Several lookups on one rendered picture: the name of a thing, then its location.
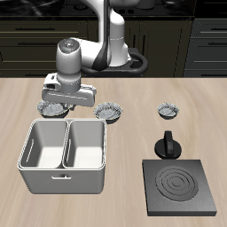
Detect large grey bowl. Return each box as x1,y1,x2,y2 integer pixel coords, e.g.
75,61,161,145
36,98,71,118

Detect dark kitchen cupboards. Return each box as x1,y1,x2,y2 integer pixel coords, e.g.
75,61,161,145
0,0,227,78

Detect round black stove knob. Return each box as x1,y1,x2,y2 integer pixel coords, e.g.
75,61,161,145
154,130,183,160

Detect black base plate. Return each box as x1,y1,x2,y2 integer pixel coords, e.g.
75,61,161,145
81,51,149,75

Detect white two-bin basket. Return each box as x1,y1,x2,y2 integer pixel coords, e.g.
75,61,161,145
17,118,107,195

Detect small grey bowl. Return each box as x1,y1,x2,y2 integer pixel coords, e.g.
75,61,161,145
157,102,180,120

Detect medium grey bowl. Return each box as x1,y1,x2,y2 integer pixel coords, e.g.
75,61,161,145
93,102,123,124

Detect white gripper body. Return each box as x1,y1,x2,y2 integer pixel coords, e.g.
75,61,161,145
41,83,98,108

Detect dark grey stove plate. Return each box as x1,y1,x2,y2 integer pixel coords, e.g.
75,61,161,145
142,159,217,217

